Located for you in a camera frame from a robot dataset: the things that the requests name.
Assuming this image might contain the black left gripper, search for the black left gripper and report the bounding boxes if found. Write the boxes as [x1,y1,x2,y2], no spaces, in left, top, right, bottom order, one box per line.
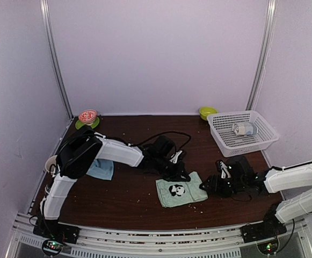
[154,155,190,182]

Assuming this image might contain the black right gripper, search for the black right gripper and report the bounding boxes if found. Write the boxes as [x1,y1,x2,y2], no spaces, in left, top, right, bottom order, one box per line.
[199,175,246,198]

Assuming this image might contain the mint green panda towel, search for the mint green panda towel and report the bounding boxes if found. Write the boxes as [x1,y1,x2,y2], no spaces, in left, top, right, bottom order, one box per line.
[156,171,208,208]

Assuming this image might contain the white perforated plastic basket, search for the white perforated plastic basket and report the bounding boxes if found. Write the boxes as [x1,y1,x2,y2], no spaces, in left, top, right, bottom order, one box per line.
[207,111,279,157]

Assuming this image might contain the light blue towel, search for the light blue towel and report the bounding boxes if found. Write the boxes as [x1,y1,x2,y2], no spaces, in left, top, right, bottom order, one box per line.
[86,159,114,181]

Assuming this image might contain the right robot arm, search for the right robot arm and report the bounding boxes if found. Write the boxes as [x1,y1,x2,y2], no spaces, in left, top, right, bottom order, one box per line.
[199,155,312,238]

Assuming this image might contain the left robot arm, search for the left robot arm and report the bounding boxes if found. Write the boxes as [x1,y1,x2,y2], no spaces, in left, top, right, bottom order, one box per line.
[37,126,191,239]

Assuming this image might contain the rolled towel in basket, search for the rolled towel in basket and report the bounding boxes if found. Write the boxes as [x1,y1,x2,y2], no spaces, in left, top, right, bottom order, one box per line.
[231,122,258,135]

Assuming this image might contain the lime green bowl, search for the lime green bowl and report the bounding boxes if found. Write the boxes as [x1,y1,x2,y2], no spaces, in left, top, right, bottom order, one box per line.
[199,106,218,121]

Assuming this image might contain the red patterned small bowl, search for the red patterned small bowl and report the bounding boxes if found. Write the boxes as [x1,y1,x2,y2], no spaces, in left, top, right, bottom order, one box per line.
[78,109,97,124]

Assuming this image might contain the green saucer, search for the green saucer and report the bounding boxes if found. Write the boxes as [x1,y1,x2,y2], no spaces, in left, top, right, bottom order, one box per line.
[75,117,100,130]

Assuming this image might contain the beige printed mug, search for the beige printed mug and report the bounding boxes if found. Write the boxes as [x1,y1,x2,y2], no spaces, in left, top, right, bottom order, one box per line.
[45,155,57,176]

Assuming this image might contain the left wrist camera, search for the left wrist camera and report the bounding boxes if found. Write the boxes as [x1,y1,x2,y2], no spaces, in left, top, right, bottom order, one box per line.
[170,150,186,164]

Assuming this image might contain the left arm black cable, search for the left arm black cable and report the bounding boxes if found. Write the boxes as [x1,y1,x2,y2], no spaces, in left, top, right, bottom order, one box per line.
[60,131,192,162]

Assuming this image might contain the front aluminium rail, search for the front aluminium rail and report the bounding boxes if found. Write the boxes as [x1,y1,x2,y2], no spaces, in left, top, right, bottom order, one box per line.
[3,213,312,257]

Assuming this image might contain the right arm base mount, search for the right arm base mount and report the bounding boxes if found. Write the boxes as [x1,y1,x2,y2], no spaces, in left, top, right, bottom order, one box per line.
[240,214,287,256]

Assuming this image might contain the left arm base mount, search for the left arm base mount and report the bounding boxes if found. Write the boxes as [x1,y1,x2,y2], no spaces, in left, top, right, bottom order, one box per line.
[33,207,80,257]

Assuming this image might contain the right aluminium corner post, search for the right aluminium corner post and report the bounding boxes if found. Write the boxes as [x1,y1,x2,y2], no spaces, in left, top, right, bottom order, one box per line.
[245,0,278,110]

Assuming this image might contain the aluminium corner post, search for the aluminium corner post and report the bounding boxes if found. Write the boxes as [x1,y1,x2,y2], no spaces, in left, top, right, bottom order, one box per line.
[245,0,278,110]
[40,0,74,119]

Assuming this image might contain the left aluminium corner post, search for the left aluminium corner post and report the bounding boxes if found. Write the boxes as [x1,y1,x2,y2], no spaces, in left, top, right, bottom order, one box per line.
[40,0,74,119]

